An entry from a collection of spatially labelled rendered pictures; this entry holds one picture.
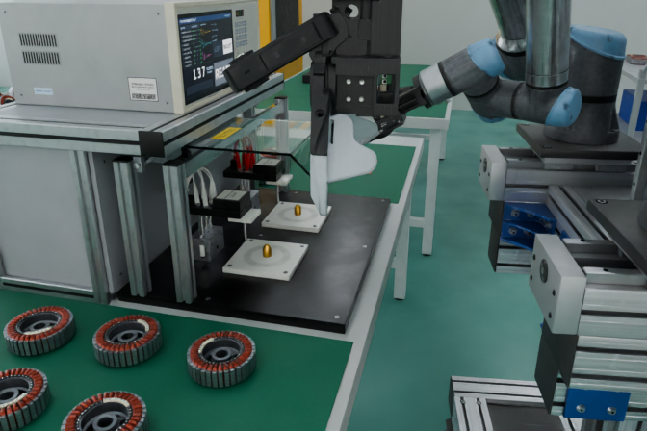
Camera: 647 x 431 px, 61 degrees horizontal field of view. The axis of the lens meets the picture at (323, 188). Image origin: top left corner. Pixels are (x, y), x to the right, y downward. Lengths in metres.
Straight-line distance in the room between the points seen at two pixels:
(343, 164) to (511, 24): 0.80
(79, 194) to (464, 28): 5.58
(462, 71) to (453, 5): 5.27
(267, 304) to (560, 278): 0.55
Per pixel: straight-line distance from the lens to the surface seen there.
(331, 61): 0.50
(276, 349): 1.00
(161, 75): 1.11
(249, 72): 0.52
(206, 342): 0.98
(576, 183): 1.30
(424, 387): 2.11
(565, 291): 0.81
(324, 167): 0.48
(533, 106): 1.12
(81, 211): 1.13
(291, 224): 1.39
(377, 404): 2.02
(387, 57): 0.51
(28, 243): 1.26
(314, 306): 1.08
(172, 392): 0.95
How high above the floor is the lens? 1.35
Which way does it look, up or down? 21 degrees down
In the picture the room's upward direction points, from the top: straight up
